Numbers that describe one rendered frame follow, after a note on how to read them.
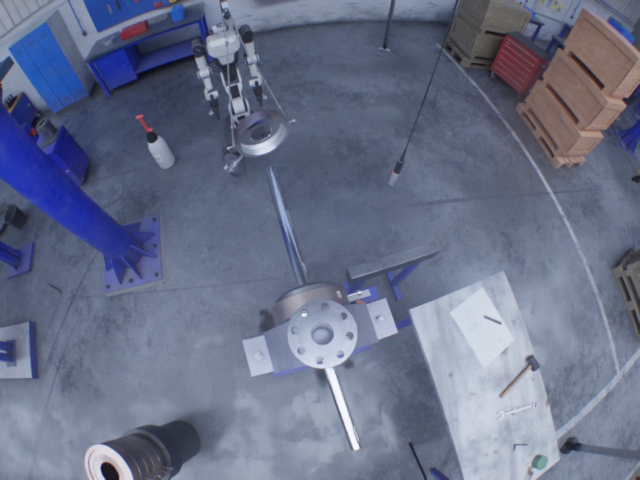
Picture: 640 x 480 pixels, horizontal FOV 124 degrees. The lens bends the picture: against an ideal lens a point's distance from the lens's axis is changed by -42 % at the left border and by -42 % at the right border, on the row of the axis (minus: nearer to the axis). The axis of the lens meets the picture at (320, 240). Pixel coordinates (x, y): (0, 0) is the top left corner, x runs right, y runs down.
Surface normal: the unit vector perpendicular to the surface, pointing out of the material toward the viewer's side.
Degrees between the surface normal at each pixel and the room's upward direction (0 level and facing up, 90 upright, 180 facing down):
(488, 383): 0
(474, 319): 0
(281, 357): 45
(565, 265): 0
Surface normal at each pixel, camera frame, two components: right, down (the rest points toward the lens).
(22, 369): 0.02, -0.40
